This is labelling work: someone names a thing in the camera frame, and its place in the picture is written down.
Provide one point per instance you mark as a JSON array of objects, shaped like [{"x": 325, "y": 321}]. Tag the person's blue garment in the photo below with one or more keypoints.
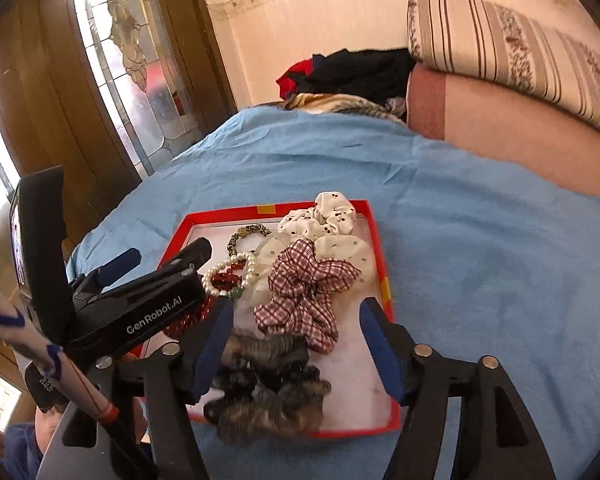
[{"x": 20, "y": 450}]

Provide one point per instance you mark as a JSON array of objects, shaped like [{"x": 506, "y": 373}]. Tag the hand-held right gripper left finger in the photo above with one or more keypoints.
[{"x": 211, "y": 350}]

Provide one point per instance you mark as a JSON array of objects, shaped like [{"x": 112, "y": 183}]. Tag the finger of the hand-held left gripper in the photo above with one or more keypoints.
[
  {"x": 190, "y": 256},
  {"x": 121, "y": 264}
]

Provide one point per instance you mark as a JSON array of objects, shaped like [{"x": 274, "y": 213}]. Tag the black clothing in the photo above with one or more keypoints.
[{"x": 365, "y": 72}]

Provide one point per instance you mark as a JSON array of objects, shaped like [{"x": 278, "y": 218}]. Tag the striped floral pillow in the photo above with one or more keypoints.
[{"x": 505, "y": 45}]

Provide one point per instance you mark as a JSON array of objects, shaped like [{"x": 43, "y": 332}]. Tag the blue blanket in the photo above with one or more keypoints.
[{"x": 455, "y": 260}]

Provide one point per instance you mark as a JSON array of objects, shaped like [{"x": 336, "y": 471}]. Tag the brown fuzzy scrunchie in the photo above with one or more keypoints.
[
  {"x": 270, "y": 415},
  {"x": 265, "y": 352}
]

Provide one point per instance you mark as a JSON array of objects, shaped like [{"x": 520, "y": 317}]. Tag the pink pillow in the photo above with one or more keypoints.
[{"x": 505, "y": 130}]

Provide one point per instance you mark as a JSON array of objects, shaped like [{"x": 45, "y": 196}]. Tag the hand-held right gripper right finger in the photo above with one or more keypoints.
[{"x": 382, "y": 355}]

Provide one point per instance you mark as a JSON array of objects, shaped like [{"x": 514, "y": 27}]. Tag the red cloth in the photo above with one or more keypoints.
[{"x": 292, "y": 80}]

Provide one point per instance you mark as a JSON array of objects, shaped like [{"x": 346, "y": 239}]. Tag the white cherry print scrunchie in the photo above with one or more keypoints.
[{"x": 336, "y": 210}]

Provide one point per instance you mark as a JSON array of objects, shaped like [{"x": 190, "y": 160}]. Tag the wooden door with stained glass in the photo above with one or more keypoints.
[{"x": 55, "y": 100}]

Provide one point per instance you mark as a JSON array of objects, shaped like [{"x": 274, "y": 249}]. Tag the gold brown patterned scarf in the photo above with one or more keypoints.
[{"x": 330, "y": 104}]

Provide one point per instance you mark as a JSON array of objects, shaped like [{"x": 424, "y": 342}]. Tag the red plaid scrunchie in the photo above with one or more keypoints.
[{"x": 305, "y": 295}]

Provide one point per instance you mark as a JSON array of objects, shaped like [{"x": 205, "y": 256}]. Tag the cream dotted scrunchie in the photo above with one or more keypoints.
[{"x": 347, "y": 252}]

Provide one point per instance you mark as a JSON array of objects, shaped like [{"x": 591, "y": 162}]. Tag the lilac cloth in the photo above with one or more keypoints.
[{"x": 396, "y": 106}]

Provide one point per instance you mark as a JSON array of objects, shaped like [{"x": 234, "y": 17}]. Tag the beige rod with blue marks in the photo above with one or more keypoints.
[{"x": 75, "y": 376}]

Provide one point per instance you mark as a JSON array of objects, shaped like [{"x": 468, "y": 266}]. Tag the red cardboard box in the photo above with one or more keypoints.
[{"x": 352, "y": 360}]

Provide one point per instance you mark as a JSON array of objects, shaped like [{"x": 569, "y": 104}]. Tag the black scrunchie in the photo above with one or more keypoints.
[{"x": 280, "y": 379}]

